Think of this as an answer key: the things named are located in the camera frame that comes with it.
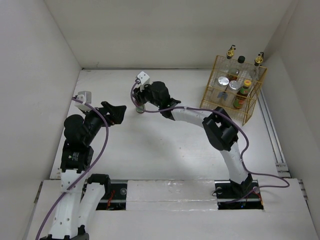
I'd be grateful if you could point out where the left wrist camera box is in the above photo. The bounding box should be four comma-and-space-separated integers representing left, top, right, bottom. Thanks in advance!
74, 91, 92, 112

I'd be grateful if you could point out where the gold wire rack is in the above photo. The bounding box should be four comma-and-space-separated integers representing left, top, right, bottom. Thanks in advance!
200, 52, 267, 125

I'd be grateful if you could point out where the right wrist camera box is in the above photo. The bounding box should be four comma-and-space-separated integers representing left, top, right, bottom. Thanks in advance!
136, 71, 151, 92

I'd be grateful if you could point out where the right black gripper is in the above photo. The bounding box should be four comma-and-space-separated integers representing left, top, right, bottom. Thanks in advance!
131, 82, 162, 108

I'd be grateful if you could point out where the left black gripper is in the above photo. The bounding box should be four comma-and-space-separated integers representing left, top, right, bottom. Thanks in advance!
81, 100, 126, 144

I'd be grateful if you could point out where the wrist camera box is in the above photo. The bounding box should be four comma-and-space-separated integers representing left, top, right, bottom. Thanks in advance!
136, 71, 151, 92
74, 91, 92, 112

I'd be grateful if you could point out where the green label sauce bottle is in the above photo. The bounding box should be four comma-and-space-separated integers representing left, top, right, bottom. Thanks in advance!
135, 105, 145, 114
233, 79, 252, 109

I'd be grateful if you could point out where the white silver-lid jar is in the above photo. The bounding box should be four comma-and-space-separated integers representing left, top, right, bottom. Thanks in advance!
216, 76, 230, 92
227, 80, 241, 95

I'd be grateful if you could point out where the glass bottle with dark sauce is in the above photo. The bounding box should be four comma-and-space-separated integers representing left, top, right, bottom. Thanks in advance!
227, 55, 246, 81

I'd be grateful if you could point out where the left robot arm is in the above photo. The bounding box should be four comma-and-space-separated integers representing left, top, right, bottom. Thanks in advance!
35, 97, 127, 240

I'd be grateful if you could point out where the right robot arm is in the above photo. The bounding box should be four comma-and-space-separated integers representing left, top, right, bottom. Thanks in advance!
130, 79, 253, 199

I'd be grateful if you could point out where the clear glass pourer bottle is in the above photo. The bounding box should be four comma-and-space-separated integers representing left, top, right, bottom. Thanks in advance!
220, 44, 239, 80

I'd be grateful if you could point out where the black cap red label bottle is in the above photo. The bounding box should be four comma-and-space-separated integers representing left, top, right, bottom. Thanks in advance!
248, 51, 264, 82

